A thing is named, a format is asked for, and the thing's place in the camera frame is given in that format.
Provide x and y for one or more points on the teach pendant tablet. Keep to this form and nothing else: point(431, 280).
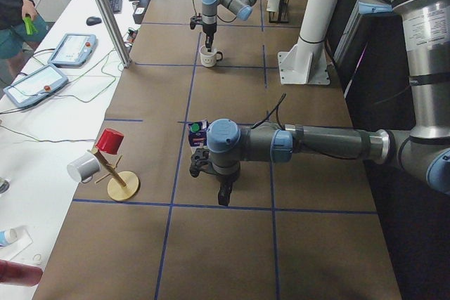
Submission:
point(74, 50)
point(36, 87)

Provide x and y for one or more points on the person in dark clothes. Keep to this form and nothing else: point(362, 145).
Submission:
point(13, 34)

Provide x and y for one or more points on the aluminium frame post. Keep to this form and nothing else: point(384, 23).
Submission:
point(113, 31)

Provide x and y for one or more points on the upper teach pendant tablet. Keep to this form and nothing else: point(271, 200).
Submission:
point(74, 50)

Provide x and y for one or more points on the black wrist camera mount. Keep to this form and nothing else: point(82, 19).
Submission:
point(200, 162)
point(195, 21)

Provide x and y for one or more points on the green object in hand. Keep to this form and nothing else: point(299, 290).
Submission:
point(29, 26)

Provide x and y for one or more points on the white paper cup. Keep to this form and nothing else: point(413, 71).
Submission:
point(272, 6)

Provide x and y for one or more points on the black computer mouse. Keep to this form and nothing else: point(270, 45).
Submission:
point(93, 20)

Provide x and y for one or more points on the white smiley mug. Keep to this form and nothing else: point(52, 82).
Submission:
point(209, 57)

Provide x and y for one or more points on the white camera pole with base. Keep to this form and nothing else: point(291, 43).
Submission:
point(305, 62)

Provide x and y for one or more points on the dark red bottle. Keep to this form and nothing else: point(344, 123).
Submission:
point(20, 274)

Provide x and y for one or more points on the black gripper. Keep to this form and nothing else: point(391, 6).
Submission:
point(226, 177)
point(209, 30)

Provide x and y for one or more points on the lower teach pendant tablet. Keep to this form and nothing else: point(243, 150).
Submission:
point(36, 87)

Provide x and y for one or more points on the white blue lying bottle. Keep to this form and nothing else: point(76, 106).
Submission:
point(7, 237)

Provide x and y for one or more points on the red cup on stand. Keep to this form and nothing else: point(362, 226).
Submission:
point(110, 141)

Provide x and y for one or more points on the white mug on stand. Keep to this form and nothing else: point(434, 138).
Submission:
point(83, 168)

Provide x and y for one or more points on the wooden mug tree stand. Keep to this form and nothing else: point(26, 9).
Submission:
point(121, 186)

